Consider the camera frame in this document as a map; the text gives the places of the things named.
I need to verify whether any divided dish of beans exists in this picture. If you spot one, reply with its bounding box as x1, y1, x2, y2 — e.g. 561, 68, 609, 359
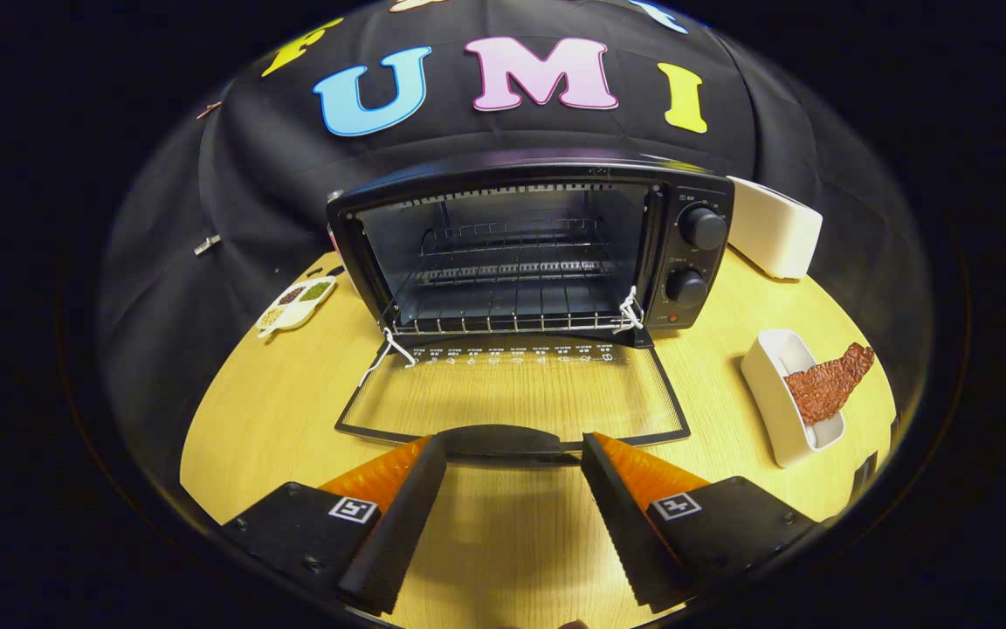
257, 276, 338, 339

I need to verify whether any black toaster oven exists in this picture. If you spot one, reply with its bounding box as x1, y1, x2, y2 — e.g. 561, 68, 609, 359
326, 157, 736, 466

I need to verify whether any brown meat piece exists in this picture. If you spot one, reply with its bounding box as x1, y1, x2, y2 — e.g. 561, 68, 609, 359
784, 342, 876, 427

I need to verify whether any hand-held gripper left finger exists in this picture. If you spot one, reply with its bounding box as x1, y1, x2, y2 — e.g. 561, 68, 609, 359
222, 434, 449, 615

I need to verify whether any white pop-up toaster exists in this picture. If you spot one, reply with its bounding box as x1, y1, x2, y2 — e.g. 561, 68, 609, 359
726, 176, 823, 280

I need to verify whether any white rectangular dish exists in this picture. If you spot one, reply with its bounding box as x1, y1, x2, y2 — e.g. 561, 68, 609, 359
741, 328, 846, 469

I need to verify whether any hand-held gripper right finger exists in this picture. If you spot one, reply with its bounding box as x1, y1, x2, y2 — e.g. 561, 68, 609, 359
580, 432, 818, 612

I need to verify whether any black backdrop cloth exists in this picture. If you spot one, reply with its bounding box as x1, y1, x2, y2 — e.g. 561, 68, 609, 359
97, 0, 936, 490

